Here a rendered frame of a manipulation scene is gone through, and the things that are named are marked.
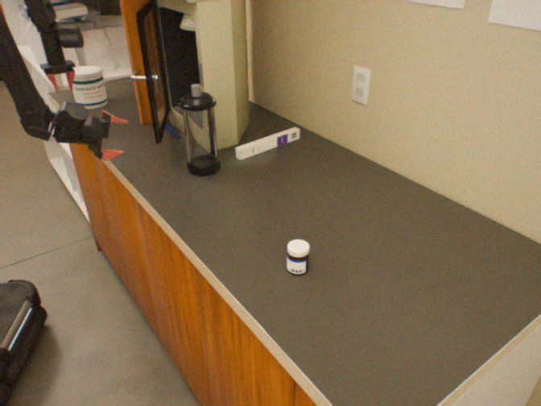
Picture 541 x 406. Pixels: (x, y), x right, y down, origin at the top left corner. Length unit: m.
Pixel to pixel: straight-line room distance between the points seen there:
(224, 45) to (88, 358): 1.45
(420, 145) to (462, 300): 0.55
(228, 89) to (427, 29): 0.63
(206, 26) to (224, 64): 0.13
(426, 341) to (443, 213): 0.47
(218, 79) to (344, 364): 0.97
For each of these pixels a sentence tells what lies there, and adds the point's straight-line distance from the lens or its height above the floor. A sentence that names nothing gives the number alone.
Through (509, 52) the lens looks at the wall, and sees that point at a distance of 1.20.
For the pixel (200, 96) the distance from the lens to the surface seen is 1.31.
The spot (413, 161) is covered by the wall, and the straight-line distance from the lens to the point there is 1.41.
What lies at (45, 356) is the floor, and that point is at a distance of 2.27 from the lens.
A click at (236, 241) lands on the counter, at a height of 0.94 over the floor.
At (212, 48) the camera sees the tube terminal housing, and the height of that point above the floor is 1.28.
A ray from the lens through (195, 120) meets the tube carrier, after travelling 1.30.
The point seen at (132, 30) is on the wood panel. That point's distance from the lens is 1.71.
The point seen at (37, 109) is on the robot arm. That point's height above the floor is 1.19.
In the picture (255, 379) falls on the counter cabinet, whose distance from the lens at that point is 1.13.
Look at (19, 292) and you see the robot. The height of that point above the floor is 0.24.
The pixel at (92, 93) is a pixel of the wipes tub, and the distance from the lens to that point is 2.02.
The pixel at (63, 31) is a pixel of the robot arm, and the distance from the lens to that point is 1.69.
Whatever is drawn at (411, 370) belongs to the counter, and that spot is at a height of 0.94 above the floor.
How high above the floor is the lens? 1.59
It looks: 32 degrees down
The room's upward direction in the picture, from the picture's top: straight up
